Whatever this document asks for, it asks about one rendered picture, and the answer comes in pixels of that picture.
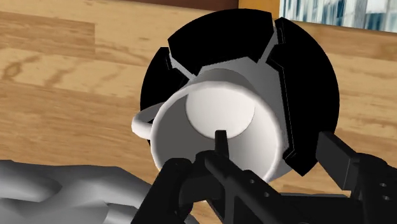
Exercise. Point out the grey lumpy object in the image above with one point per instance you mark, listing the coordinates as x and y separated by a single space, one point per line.
62 195

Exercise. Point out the black round segmented disc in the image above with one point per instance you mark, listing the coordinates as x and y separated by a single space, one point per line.
310 93

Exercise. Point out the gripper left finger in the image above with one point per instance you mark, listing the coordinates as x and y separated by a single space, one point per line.
173 186

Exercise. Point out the white mug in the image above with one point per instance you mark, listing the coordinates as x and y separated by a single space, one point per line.
217 105

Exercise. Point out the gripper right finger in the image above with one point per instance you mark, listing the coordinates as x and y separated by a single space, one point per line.
338 161

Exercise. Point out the window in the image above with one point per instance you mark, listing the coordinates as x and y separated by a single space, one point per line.
335 12

